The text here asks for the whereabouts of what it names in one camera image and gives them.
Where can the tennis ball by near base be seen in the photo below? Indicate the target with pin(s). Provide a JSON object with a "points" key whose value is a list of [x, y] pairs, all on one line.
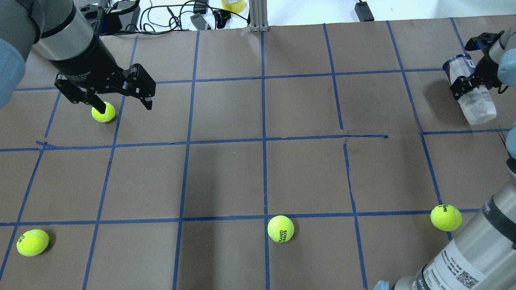
{"points": [[280, 229]]}

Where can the tennis ball mid table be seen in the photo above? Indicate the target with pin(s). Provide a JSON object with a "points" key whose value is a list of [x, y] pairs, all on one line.
{"points": [[32, 242]]}

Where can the nearest tennis ball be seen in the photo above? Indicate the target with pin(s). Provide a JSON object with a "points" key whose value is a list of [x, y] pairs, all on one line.
{"points": [[446, 217]]}

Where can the yellow tape roll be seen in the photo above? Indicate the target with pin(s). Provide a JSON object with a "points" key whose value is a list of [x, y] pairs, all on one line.
{"points": [[235, 6]]}

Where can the aluminium frame post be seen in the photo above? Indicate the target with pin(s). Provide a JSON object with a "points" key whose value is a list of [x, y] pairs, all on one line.
{"points": [[258, 16]]}

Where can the black power adapter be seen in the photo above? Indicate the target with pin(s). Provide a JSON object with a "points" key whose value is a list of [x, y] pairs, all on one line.
{"points": [[363, 11]]}

